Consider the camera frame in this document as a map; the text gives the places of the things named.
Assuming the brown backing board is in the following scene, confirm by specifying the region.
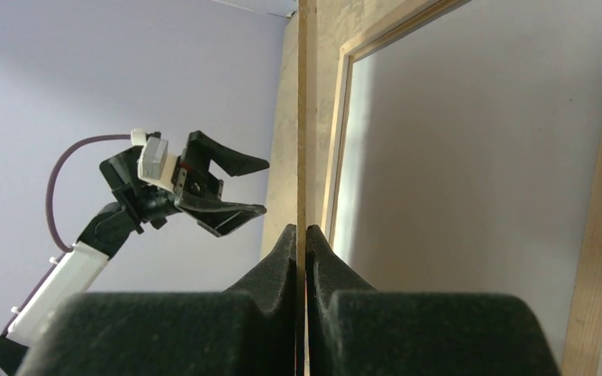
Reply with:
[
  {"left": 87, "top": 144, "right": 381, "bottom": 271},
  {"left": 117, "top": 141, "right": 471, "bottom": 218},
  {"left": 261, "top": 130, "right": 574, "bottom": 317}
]
[{"left": 296, "top": 1, "right": 317, "bottom": 375}]

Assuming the wooden picture frame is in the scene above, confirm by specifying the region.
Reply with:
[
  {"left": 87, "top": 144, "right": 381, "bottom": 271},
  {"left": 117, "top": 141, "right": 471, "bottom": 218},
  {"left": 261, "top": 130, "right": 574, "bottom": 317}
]
[{"left": 322, "top": 1, "right": 602, "bottom": 375}]

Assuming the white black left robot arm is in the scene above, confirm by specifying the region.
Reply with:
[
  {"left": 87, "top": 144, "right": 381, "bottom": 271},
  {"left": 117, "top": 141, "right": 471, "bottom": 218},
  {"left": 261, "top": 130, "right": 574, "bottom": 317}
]
[{"left": 0, "top": 129, "right": 270, "bottom": 375}]

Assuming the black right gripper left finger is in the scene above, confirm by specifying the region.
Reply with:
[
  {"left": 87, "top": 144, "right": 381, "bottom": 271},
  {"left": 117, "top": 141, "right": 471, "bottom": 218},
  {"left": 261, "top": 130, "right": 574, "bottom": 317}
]
[{"left": 18, "top": 224, "right": 296, "bottom": 375}]

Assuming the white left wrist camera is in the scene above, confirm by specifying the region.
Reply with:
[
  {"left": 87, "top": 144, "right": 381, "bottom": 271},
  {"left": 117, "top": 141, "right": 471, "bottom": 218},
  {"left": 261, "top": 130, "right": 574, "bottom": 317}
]
[{"left": 130, "top": 128, "right": 178, "bottom": 192}]

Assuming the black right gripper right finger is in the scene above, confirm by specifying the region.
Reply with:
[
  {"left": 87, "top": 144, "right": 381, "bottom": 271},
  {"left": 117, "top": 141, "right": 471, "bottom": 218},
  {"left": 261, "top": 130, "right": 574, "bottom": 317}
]
[{"left": 306, "top": 225, "right": 560, "bottom": 375}]

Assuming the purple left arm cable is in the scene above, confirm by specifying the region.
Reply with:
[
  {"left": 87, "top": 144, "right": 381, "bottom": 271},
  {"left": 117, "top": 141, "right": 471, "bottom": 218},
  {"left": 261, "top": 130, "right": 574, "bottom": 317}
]
[{"left": 0, "top": 133, "right": 136, "bottom": 376}]

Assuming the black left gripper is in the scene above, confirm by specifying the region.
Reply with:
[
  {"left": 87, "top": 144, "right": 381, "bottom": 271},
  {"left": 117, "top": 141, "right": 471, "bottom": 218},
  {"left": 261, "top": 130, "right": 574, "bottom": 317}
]
[{"left": 100, "top": 131, "right": 270, "bottom": 237}]

